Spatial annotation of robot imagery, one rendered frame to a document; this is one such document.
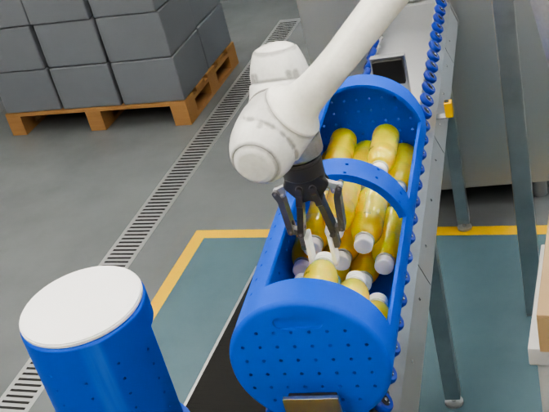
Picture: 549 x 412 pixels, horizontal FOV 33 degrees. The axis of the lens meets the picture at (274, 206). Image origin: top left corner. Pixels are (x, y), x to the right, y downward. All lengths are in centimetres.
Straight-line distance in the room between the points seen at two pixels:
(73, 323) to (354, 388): 67
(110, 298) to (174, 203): 248
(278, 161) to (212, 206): 300
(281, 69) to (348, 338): 46
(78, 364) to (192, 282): 194
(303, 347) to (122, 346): 53
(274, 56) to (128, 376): 83
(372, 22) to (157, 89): 387
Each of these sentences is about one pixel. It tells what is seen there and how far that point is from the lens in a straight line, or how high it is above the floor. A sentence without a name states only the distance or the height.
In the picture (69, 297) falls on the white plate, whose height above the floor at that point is 104.
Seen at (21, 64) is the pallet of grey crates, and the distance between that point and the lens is 559.
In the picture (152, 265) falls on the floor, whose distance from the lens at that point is 411.
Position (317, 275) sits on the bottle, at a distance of 171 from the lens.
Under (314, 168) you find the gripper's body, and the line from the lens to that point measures 165.
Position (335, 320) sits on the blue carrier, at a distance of 156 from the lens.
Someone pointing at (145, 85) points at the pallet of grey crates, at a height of 25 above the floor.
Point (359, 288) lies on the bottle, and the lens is 174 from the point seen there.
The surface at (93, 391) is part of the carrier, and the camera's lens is 206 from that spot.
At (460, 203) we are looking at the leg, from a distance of 376.
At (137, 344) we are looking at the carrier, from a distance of 204.
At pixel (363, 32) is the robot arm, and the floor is 163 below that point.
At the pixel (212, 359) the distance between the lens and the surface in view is 324.
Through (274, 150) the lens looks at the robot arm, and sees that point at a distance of 140.
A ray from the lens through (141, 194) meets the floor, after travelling 469.
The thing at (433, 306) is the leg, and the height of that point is 41.
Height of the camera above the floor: 215
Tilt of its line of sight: 30 degrees down
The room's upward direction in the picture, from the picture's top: 15 degrees counter-clockwise
